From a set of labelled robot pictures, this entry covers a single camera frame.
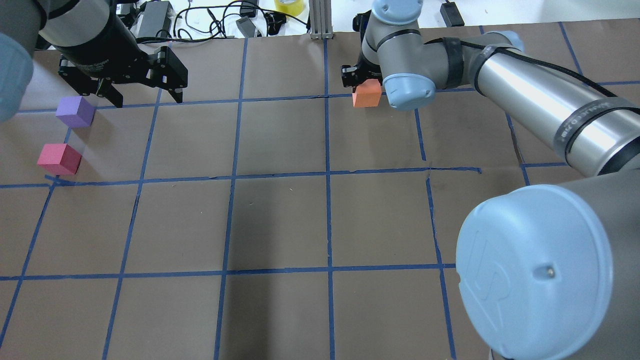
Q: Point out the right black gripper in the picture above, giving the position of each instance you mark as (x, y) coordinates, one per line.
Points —
(361, 73)

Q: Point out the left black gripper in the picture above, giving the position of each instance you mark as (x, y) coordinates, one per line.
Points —
(98, 48)

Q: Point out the orange foam cube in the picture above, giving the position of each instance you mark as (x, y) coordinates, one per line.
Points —
(367, 95)

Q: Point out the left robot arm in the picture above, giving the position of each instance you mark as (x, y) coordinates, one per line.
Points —
(22, 23)

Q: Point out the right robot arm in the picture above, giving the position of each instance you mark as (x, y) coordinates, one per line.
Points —
(401, 188)

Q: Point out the purple foam cube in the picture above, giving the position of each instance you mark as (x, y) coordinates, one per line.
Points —
(75, 111)

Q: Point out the black power adapter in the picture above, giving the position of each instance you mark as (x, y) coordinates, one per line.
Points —
(155, 19)

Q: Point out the yellow tape roll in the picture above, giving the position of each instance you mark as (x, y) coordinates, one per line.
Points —
(290, 7)

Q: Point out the red foam cube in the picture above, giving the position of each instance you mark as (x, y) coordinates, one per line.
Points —
(59, 159)

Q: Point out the aluminium frame post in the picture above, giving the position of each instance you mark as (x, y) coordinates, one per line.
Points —
(320, 17)

